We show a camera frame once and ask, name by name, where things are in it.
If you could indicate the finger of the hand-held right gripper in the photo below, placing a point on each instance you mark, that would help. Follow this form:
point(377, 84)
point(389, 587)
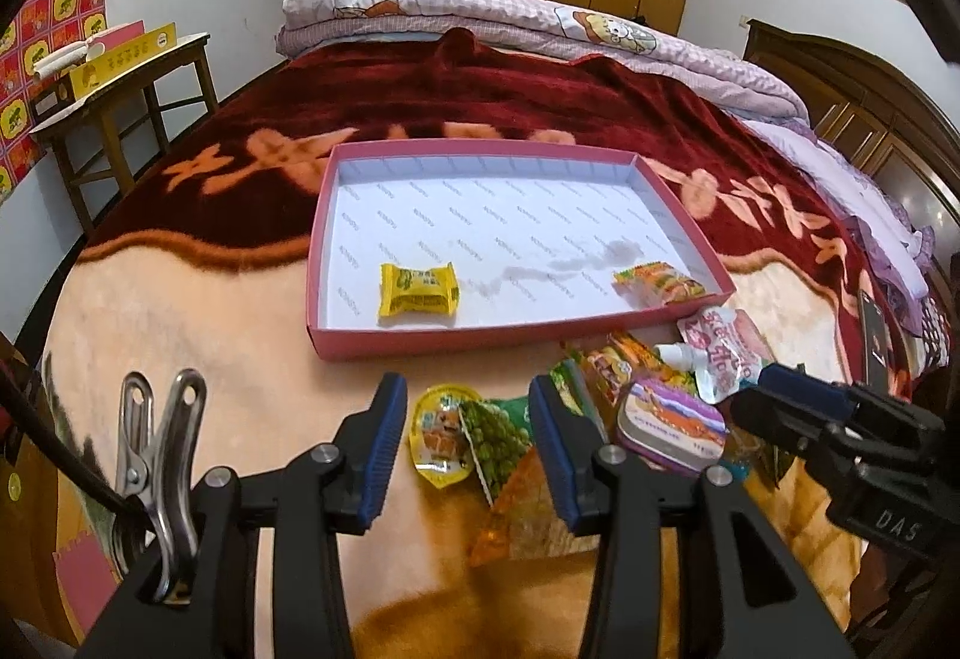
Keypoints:
point(787, 430)
point(806, 388)

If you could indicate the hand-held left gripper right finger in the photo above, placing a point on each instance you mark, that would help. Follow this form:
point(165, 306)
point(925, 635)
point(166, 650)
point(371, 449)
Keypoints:
point(559, 456)

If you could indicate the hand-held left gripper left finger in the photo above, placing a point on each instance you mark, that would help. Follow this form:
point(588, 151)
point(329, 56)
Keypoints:
point(382, 449)

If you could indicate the yellow jelly cup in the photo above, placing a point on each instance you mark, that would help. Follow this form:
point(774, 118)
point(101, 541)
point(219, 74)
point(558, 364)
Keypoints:
point(442, 434)

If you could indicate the colourful gummy candy packet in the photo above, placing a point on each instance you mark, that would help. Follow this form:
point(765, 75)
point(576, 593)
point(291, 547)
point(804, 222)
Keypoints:
point(660, 284)
point(525, 524)

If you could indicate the purple white drink pouch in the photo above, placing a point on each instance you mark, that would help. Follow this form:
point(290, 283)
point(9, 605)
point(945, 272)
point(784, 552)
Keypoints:
point(720, 344)

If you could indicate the long biscuit packet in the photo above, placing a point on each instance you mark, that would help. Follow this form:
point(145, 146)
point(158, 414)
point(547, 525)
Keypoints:
point(619, 367)

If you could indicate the purple tin box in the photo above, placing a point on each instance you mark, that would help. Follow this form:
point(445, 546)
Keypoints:
point(667, 427)

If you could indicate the pink cardboard box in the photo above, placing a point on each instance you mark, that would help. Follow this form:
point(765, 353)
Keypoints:
point(525, 202)

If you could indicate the small yellow candy packet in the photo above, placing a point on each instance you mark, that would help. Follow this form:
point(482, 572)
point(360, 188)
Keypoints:
point(416, 292)

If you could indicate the lilac bed sheet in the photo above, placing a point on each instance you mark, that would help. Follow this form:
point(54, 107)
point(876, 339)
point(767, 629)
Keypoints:
point(847, 187)

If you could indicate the metal clip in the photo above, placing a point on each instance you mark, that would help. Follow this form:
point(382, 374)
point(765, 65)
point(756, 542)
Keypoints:
point(169, 479)

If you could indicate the dark wooden headboard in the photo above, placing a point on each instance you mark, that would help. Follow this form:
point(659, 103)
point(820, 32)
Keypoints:
point(862, 97)

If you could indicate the red and cream plush blanket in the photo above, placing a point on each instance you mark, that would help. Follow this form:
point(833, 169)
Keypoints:
point(487, 82)

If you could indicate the wooden side table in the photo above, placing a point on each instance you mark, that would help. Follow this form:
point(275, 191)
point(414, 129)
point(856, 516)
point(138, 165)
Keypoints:
point(112, 127)

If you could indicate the pink checked folded quilt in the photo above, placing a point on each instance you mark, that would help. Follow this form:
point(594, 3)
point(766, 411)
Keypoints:
point(465, 7)

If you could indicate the yellow cardboard box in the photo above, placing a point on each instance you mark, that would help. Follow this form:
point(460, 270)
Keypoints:
point(127, 63)

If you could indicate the flat pink box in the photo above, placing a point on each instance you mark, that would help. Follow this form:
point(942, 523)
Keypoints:
point(116, 33)

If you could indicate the white paper roll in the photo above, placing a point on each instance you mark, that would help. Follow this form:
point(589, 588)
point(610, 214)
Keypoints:
point(64, 59)

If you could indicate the red patterned wall poster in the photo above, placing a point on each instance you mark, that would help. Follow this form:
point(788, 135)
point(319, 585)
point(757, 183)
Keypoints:
point(52, 14)

